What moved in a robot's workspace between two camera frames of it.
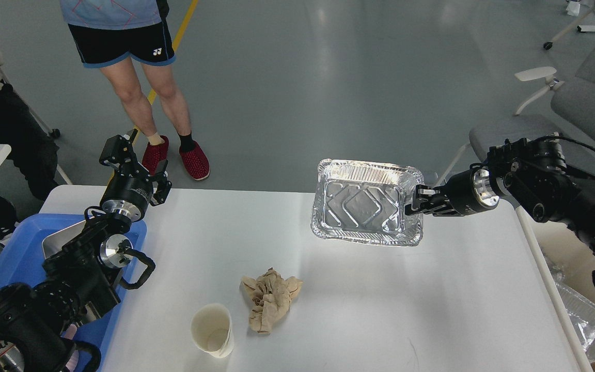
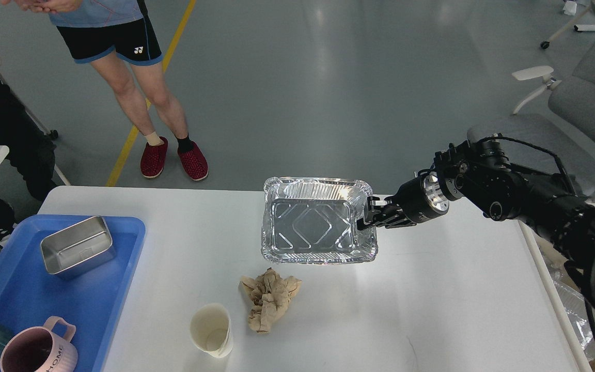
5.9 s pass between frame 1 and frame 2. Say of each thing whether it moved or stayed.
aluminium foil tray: moved
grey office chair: stayed
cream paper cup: stayed
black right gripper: moved
